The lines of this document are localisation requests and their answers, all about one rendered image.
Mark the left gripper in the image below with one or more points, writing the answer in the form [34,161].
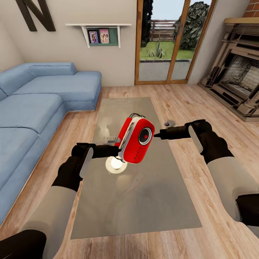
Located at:
[109,151]

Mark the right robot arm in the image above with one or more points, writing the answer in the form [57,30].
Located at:
[238,191]

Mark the wood fireplace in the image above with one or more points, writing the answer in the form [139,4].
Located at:
[234,77]

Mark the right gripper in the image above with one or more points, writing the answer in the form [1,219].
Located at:
[170,134]

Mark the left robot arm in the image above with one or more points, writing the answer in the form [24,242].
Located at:
[42,235]

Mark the shelf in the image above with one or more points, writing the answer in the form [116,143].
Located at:
[114,32]

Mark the radio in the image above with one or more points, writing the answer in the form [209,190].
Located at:
[136,135]

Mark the coffee table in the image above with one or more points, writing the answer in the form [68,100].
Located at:
[120,198]

